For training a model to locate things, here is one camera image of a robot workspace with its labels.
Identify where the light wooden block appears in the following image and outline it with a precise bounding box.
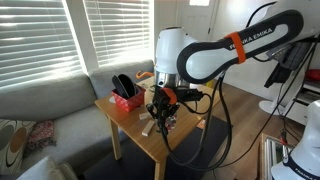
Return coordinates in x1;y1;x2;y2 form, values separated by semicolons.
142;120;155;137

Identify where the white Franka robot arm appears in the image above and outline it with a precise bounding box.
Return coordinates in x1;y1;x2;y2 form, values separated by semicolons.
148;0;320;128

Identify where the dark blue floor rug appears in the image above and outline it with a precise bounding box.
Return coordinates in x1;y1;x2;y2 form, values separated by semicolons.
83;115;234;180

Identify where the red mesh basket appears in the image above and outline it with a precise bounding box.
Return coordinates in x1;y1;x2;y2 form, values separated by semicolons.
112;86;145;112

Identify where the grey sofa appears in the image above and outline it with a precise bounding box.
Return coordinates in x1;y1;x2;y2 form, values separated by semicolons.
0;60;154;179

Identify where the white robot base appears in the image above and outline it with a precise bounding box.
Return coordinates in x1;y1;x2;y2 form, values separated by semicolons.
271;100;320;180

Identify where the wooden side table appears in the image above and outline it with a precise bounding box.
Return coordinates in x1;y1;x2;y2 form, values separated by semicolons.
95;77;205;180

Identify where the patterned cushion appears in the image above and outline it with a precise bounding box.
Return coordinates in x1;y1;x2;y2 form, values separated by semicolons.
0;119;36;175

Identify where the orange plush squid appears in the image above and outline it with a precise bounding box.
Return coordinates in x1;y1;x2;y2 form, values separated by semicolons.
135;71;154;79

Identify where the small wooden block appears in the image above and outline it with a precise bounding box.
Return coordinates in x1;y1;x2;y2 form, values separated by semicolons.
139;112;151;120

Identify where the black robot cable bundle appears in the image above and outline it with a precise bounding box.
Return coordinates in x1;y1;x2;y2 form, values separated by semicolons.
156;39;320;173

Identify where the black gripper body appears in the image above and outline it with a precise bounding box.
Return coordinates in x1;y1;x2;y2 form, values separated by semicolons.
146;87;180;121

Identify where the floral red cloth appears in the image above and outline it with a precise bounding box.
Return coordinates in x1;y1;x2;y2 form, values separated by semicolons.
23;120;56;157

